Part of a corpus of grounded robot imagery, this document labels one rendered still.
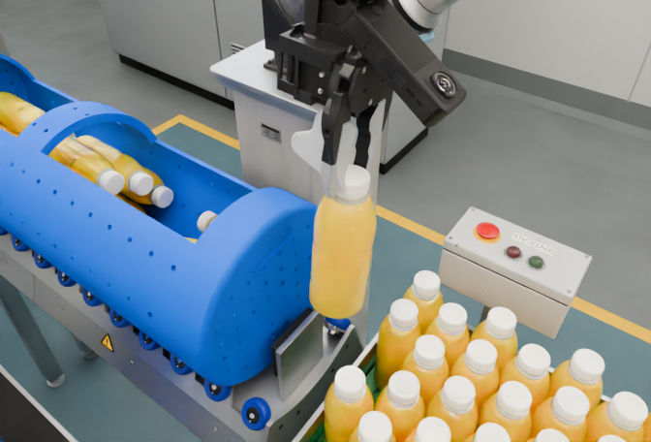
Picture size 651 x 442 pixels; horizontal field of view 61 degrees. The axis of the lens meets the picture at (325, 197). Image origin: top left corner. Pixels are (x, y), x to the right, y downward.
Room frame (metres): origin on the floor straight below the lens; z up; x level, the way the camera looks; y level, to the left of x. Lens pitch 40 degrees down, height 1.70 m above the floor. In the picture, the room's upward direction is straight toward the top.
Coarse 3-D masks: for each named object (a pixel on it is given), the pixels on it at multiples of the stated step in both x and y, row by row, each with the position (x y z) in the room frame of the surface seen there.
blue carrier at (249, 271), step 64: (0, 64) 1.10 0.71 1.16; (0, 128) 0.76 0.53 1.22; (64, 128) 0.73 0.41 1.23; (128, 128) 0.87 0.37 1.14; (0, 192) 0.67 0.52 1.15; (64, 192) 0.61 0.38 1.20; (192, 192) 0.80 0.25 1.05; (256, 192) 0.58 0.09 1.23; (64, 256) 0.56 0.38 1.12; (128, 256) 0.51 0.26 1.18; (192, 256) 0.48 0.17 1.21; (256, 256) 0.49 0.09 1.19; (128, 320) 0.49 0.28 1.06; (192, 320) 0.42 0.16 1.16; (256, 320) 0.47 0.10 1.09
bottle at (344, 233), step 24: (336, 216) 0.41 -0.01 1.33; (360, 216) 0.41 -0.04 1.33; (336, 240) 0.40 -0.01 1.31; (360, 240) 0.40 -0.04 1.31; (312, 264) 0.42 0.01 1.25; (336, 264) 0.40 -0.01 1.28; (360, 264) 0.40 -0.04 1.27; (312, 288) 0.41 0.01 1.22; (336, 288) 0.39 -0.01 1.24; (360, 288) 0.40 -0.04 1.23; (336, 312) 0.39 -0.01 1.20
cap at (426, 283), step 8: (424, 272) 0.56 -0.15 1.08; (432, 272) 0.56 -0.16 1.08; (416, 280) 0.55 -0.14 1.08; (424, 280) 0.55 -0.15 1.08; (432, 280) 0.55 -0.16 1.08; (416, 288) 0.54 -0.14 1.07; (424, 288) 0.53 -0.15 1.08; (432, 288) 0.53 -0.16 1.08; (424, 296) 0.53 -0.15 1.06; (432, 296) 0.53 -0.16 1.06
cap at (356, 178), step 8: (352, 168) 0.45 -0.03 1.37; (360, 168) 0.45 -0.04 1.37; (352, 176) 0.43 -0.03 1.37; (360, 176) 0.43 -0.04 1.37; (368, 176) 0.43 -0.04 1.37; (352, 184) 0.42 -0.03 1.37; (360, 184) 0.42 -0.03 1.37; (368, 184) 0.43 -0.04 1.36; (344, 192) 0.42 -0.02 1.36; (352, 192) 0.42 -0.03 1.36; (360, 192) 0.42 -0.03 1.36
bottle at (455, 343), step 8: (432, 320) 0.50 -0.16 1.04; (432, 328) 0.49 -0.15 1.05; (440, 328) 0.48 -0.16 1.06; (464, 328) 0.48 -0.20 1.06; (440, 336) 0.47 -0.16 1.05; (448, 336) 0.47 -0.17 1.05; (456, 336) 0.47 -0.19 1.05; (464, 336) 0.47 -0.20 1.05; (448, 344) 0.46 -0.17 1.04; (456, 344) 0.46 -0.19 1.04; (464, 344) 0.47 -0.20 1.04; (448, 352) 0.46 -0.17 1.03; (456, 352) 0.46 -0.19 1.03; (448, 360) 0.45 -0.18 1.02
